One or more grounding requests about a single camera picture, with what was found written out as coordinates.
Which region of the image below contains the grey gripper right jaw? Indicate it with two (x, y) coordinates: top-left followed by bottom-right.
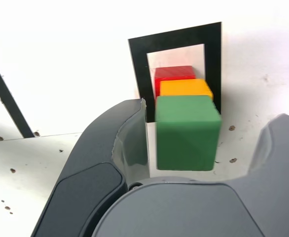
(91, 113), (289, 237)

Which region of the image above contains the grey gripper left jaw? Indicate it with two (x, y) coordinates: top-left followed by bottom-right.
(32, 98), (151, 237)

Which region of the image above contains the green cube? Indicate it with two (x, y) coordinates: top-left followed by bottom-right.
(154, 95), (222, 172)

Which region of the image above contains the yellow cube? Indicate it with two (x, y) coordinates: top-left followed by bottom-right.
(159, 79), (214, 101)

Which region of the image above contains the red cube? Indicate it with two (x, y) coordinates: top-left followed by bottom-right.
(154, 65), (197, 98)

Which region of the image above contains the black tape square outline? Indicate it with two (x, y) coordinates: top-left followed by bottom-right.
(127, 21), (223, 123)

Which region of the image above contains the black tape strip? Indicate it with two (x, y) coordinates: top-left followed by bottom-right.
(0, 50), (36, 139)

